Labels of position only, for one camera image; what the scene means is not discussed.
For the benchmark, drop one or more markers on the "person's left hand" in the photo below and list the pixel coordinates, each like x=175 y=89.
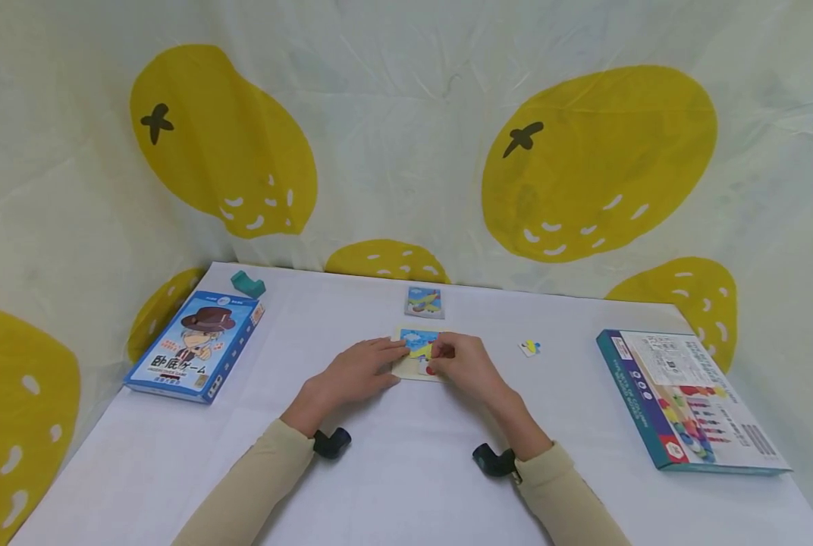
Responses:
x=348 y=375

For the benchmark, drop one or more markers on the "person's right hand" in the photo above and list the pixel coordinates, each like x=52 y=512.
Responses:
x=471 y=375

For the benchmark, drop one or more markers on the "person's left fingers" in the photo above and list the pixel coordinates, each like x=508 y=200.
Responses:
x=387 y=350

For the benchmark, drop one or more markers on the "person's right fingers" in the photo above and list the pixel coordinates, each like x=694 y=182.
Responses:
x=444 y=353

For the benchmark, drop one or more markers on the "yellow puzzle piece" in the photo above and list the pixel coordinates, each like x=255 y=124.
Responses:
x=420 y=352

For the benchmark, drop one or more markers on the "cream puzzle board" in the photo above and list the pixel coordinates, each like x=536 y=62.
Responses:
x=412 y=368

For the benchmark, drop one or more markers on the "person's right forearm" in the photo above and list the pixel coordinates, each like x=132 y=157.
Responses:
x=563 y=500

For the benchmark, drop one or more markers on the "airplane picture card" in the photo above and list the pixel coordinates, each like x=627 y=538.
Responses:
x=424 y=302

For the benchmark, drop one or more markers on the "black wrist band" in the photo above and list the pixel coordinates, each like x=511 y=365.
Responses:
x=331 y=443
x=494 y=461

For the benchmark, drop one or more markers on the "small teal block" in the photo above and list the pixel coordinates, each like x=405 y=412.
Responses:
x=247 y=283

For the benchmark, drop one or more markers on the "blue detective game box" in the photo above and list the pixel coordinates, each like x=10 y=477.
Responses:
x=198 y=345

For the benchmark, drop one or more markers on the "teal colourful game box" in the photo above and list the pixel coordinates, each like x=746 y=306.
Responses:
x=686 y=398

